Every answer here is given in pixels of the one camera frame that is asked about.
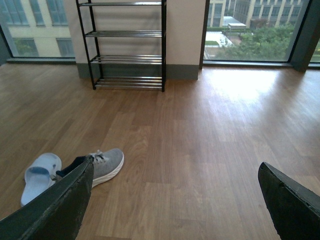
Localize black metal shoe rack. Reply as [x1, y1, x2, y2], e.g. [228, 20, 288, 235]
[76, 0, 167, 91]

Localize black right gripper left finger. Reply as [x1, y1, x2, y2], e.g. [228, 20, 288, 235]
[0, 158, 94, 240]

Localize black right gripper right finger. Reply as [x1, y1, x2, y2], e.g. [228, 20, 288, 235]
[258, 162, 320, 240]

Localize grey knit sneaker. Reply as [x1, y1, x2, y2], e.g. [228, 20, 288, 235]
[55, 148, 124, 188]

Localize light blue slipper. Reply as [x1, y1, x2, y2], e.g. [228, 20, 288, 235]
[20, 152, 62, 207]

